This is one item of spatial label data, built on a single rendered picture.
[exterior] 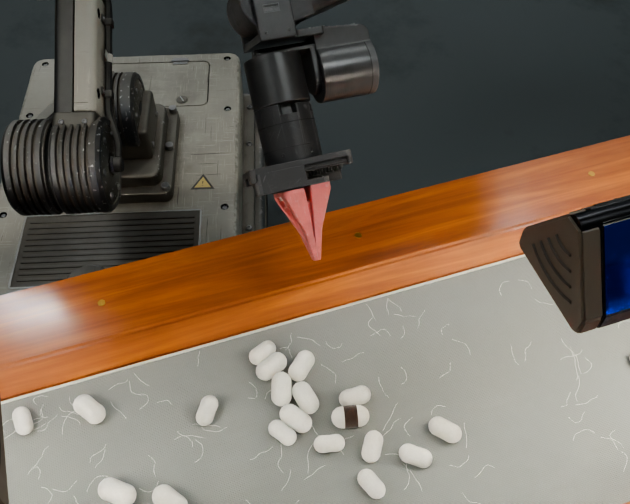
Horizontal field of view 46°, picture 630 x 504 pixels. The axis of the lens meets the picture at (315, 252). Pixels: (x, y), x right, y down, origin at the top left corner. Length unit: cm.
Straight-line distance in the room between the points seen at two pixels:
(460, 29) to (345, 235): 169
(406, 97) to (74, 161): 140
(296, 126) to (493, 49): 177
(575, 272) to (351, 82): 35
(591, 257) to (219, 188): 93
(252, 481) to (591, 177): 56
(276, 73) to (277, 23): 5
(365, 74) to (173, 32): 178
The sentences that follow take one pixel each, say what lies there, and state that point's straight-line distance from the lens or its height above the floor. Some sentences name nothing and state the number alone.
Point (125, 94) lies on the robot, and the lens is 126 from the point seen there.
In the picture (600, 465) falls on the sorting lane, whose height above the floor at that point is 74.
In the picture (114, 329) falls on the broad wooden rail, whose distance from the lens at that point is 83.
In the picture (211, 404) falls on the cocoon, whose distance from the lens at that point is 77.
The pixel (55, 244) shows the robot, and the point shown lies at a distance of 130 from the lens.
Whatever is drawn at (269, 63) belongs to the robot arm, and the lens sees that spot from 72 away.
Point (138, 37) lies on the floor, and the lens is 249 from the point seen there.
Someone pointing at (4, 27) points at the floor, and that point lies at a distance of 266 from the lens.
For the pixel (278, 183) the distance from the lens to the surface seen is 70.
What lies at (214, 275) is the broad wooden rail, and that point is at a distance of 84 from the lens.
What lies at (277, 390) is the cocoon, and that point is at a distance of 77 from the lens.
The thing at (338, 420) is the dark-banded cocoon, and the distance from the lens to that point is 76.
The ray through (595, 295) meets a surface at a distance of 48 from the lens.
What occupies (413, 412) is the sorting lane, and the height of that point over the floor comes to 74.
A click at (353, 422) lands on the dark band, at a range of 76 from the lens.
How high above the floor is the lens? 145
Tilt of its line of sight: 53 degrees down
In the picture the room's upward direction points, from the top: straight up
